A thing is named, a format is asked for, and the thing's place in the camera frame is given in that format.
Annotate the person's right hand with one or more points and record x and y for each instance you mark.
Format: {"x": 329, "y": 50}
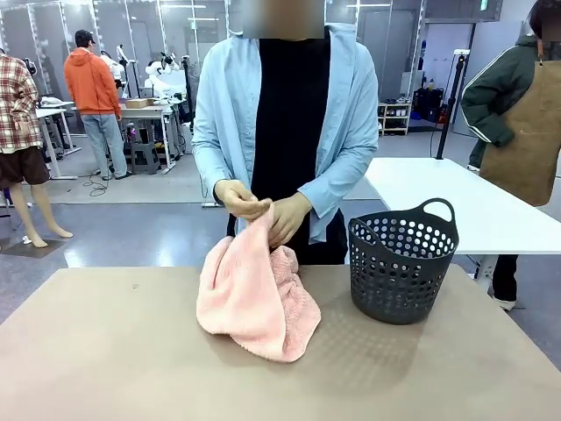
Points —
{"x": 239, "y": 199}

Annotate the person's left hand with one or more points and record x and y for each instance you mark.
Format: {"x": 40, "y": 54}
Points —
{"x": 289, "y": 217}

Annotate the pink terry towel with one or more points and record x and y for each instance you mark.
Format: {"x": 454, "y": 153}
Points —
{"x": 245, "y": 298}

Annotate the person's left forearm blue sleeve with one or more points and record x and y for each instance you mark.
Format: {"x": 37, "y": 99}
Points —
{"x": 337, "y": 180}

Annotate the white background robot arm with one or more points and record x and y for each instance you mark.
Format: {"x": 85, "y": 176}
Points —
{"x": 158, "y": 70}
{"x": 115, "y": 66}

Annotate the person's right forearm blue sleeve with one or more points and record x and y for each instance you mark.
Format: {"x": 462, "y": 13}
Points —
{"x": 210, "y": 173}

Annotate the person in light blue shirt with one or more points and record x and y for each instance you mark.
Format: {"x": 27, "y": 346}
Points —
{"x": 289, "y": 109}

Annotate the grey plastic stool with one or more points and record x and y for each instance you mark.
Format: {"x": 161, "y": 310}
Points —
{"x": 144, "y": 158}

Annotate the white desk with box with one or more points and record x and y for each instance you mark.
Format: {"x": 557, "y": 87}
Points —
{"x": 149, "y": 112}

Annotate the dark grey perforated basket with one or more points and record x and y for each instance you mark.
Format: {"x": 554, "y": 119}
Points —
{"x": 394, "y": 302}

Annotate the brown cardboard box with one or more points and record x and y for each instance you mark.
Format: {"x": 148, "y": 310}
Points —
{"x": 139, "y": 103}

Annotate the white shoe shelf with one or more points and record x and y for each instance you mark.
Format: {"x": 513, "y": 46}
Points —
{"x": 394, "y": 118}

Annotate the white table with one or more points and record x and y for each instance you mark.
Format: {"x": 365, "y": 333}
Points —
{"x": 460, "y": 210}

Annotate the black equipment cases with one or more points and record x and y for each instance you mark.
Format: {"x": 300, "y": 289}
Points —
{"x": 427, "y": 107}

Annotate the person in orange hoodie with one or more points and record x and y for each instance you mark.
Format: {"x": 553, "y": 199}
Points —
{"x": 90, "y": 83}

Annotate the black tripod pole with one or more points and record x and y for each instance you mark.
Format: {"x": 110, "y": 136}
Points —
{"x": 451, "y": 101}

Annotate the white height-adjustable desk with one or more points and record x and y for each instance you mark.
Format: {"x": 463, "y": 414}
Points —
{"x": 54, "y": 107}

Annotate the mannequin with plaid shirt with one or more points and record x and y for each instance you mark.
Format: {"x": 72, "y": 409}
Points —
{"x": 17, "y": 101}

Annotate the person in brown apron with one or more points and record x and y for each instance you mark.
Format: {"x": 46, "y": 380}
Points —
{"x": 526, "y": 131}

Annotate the grey mannequin base plate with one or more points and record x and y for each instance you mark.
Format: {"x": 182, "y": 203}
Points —
{"x": 33, "y": 249}

